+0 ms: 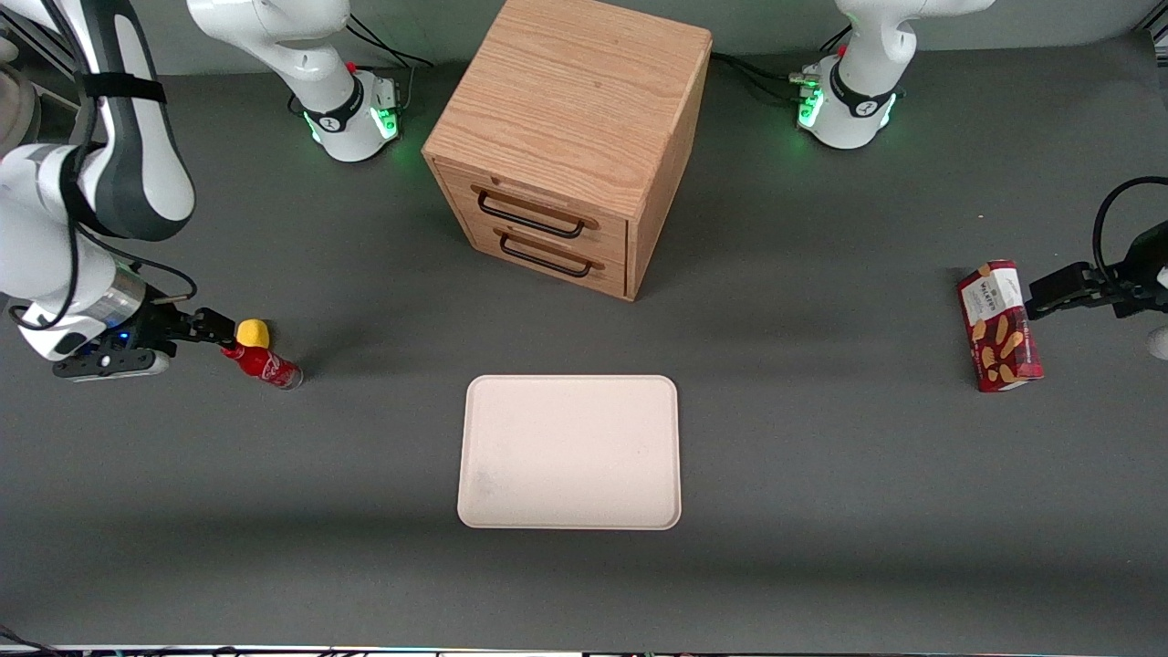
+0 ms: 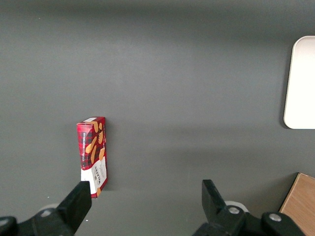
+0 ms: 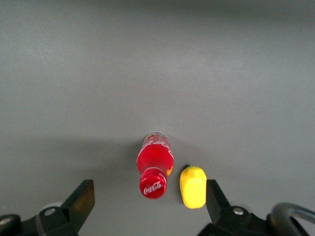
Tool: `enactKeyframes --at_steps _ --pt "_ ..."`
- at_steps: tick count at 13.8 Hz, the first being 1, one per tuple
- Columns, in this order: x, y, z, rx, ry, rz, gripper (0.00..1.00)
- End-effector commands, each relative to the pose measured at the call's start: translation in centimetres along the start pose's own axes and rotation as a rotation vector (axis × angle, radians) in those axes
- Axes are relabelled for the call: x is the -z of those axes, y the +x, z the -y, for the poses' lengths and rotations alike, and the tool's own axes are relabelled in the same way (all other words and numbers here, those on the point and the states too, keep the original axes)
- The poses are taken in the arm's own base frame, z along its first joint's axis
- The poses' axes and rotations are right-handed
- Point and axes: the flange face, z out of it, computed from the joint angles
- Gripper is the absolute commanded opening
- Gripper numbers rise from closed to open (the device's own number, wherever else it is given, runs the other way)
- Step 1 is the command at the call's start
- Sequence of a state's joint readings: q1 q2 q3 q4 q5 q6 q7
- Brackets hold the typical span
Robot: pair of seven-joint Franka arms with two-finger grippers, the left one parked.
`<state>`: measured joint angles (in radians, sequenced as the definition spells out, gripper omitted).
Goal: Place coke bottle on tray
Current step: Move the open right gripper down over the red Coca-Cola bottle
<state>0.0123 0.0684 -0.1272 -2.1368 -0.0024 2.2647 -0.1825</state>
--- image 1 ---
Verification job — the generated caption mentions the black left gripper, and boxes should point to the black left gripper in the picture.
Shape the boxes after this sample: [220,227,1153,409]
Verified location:
[1027,221,1168,320]

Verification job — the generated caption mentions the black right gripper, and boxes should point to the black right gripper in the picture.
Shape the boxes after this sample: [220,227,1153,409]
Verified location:
[117,294,241,358]

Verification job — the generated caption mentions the red coke bottle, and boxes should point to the red coke bottle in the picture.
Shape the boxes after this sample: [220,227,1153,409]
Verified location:
[222,339,303,391]

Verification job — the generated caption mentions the beige plastic tray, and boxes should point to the beige plastic tray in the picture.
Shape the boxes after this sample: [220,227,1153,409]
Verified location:
[456,374,683,531]

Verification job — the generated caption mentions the red cookie box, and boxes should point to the red cookie box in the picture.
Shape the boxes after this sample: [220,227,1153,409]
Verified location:
[956,259,1045,394]

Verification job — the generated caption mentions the beige round object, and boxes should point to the beige round object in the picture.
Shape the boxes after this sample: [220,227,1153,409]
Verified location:
[0,36,39,154]

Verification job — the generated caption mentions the wooden drawer cabinet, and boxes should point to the wooden drawer cabinet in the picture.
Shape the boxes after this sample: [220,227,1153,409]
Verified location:
[422,0,714,303]

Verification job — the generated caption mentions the black left wrist camera cable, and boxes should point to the black left wrist camera cable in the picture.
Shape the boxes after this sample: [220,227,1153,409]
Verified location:
[1092,176,1168,284]

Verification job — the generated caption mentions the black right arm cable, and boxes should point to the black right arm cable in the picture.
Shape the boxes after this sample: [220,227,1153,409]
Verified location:
[7,0,198,332]

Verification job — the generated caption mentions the aluminium frame rail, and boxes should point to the aluminium frame rail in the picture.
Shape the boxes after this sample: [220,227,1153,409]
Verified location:
[0,14,76,74]

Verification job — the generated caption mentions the thin black cable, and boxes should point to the thin black cable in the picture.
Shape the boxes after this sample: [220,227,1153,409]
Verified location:
[0,625,56,657]

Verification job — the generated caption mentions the black right arm base cables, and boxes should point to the black right arm base cables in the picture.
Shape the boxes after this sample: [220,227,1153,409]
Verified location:
[345,16,435,118]

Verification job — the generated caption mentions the black arm base cables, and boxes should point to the black arm base cables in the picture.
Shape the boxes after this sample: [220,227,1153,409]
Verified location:
[345,16,435,118]
[710,26,854,103]

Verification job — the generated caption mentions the black metal drawer handle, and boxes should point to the black metal drawer handle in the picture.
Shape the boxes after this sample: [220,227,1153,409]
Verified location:
[494,228,606,278]
[471,182,600,240]

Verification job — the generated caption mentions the black left arm base cables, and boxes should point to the black left arm base cables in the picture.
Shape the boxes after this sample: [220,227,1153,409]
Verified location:
[710,26,854,103]

